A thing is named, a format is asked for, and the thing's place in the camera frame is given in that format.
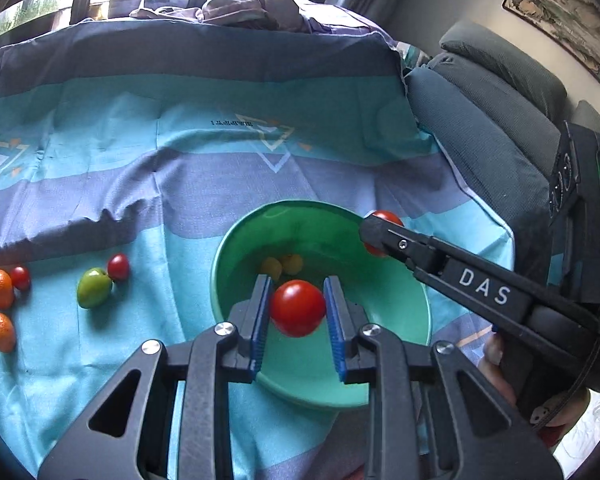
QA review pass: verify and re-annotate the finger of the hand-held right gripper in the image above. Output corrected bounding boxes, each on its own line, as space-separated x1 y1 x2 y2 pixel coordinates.
358 214 448 283

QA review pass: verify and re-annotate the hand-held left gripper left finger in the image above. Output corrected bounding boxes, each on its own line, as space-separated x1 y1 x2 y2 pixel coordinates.
37 274 276 480

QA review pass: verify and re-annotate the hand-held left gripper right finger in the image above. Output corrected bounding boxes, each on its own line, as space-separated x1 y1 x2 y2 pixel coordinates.
323 275 564 480

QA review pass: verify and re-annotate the green bowl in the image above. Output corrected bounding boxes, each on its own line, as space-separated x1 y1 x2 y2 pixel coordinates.
211 200 433 408

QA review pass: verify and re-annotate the orange kumquat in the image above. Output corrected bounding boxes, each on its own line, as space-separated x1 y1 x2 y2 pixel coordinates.
0 312 17 353
0 269 16 310

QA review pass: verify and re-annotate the person's right hand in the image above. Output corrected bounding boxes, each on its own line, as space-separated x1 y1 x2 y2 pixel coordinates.
480 332 592 443

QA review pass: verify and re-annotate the grey sofa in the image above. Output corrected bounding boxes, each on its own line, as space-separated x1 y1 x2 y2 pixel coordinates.
404 20 600 291

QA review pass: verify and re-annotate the green oval fruit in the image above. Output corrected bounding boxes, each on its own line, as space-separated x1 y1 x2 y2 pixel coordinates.
76 267 114 309

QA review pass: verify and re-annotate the teal striped blanket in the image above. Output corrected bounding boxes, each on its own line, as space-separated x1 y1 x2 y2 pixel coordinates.
0 15 516 480

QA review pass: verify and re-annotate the pile of grey clothes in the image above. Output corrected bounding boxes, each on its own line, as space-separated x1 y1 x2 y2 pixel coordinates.
130 0 383 36

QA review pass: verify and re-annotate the framed landscape painting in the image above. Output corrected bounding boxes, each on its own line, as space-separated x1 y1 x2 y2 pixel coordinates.
502 0 600 84

